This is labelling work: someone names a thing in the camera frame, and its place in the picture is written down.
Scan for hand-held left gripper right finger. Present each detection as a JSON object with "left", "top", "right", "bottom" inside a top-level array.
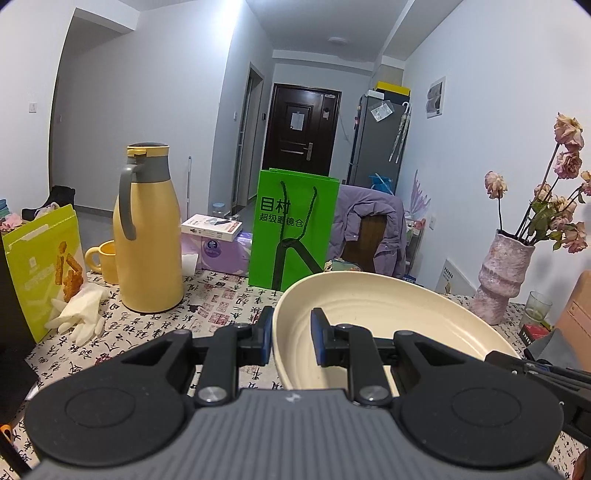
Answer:
[{"left": 310, "top": 307, "right": 485, "bottom": 408}]

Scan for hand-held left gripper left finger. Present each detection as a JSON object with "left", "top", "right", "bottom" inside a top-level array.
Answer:
[{"left": 99, "top": 305, "right": 276, "bottom": 408}]

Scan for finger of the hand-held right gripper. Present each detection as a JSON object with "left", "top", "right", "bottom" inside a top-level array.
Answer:
[{"left": 485, "top": 350, "right": 578, "bottom": 389}]

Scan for cream round plate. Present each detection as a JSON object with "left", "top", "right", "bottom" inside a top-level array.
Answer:
[{"left": 272, "top": 271, "right": 520, "bottom": 391}]

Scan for dark red box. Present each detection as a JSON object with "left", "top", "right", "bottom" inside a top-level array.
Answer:
[{"left": 518, "top": 323, "right": 552, "bottom": 347}]

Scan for grey purple cloth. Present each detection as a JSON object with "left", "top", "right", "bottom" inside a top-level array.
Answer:
[{"left": 524, "top": 330, "right": 571, "bottom": 365}]

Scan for calligraphy printed tablecloth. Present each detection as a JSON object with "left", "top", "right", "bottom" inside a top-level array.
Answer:
[{"left": 0, "top": 270, "right": 591, "bottom": 480}]

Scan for clear drinking glass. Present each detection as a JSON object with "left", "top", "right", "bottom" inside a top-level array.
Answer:
[{"left": 524, "top": 291, "right": 553, "bottom": 330}]

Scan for teal patterned cloth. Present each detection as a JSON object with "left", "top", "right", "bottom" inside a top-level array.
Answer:
[{"left": 323, "top": 258, "right": 368, "bottom": 274}]

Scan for green paper bag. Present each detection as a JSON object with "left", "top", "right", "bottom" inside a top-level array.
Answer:
[{"left": 248, "top": 169, "right": 340, "bottom": 291}]

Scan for pink ceramic vase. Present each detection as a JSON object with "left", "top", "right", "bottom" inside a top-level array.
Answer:
[{"left": 468, "top": 229, "right": 536, "bottom": 326}]

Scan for pink small suitcase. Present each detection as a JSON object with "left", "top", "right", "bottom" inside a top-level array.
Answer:
[{"left": 554, "top": 270, "right": 591, "bottom": 358}]

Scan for purple tissue pack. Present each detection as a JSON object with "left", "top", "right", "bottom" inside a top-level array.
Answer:
[{"left": 181, "top": 231, "right": 254, "bottom": 277}]

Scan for wooden chair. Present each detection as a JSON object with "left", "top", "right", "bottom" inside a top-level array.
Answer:
[{"left": 344, "top": 215, "right": 386, "bottom": 273}]

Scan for white flat box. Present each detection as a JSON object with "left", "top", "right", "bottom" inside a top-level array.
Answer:
[{"left": 181, "top": 213, "right": 244, "bottom": 243}]

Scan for storage cart with bottles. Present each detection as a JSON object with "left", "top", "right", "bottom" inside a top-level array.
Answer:
[{"left": 403, "top": 215, "right": 426, "bottom": 282}]

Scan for purple padded jacket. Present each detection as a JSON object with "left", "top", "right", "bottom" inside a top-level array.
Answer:
[{"left": 333, "top": 185, "right": 408, "bottom": 279}]

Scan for yellow thermos jug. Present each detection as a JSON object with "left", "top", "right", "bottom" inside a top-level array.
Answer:
[{"left": 113, "top": 142, "right": 184, "bottom": 315}]

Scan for blue plastic bag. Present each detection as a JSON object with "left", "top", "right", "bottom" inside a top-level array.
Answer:
[{"left": 368, "top": 174, "right": 399, "bottom": 197}]

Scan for yellow mug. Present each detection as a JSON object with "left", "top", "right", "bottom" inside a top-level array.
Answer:
[{"left": 84, "top": 240, "right": 118, "bottom": 284}]

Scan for white rubber glove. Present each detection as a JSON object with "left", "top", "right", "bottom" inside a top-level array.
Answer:
[{"left": 45, "top": 282, "right": 110, "bottom": 348}]

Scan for dark entrance door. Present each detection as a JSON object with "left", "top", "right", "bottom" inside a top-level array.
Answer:
[{"left": 262, "top": 83, "right": 342, "bottom": 178}]

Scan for grey refrigerator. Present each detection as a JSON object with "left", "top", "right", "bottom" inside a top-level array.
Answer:
[{"left": 346, "top": 93, "right": 411, "bottom": 195}]

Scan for grey interior door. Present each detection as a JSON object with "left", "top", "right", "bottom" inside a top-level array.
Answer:
[{"left": 233, "top": 65, "right": 265, "bottom": 210}]

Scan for dried pink roses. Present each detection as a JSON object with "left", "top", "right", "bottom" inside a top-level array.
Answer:
[{"left": 484, "top": 112, "right": 591, "bottom": 254}]

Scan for white folded umbrella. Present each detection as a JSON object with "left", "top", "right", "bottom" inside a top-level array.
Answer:
[{"left": 389, "top": 102, "right": 411, "bottom": 163}]

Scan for lime snack paper bag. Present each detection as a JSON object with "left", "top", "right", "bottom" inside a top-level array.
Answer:
[{"left": 2, "top": 204, "right": 88, "bottom": 343}]

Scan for dark cloth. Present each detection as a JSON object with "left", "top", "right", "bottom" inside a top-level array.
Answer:
[{"left": 21, "top": 185, "right": 75, "bottom": 220}]

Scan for black paper bag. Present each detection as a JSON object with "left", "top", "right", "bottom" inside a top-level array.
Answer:
[{"left": 0, "top": 237, "right": 40, "bottom": 414}]

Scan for yellow box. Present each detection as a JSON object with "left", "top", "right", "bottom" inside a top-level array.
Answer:
[{"left": 374, "top": 81, "right": 411, "bottom": 99}]

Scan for purple wall decal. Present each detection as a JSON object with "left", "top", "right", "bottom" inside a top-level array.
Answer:
[{"left": 409, "top": 169, "right": 432, "bottom": 220}]

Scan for wall picture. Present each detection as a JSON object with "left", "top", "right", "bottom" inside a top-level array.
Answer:
[{"left": 426, "top": 75, "right": 447, "bottom": 119}]

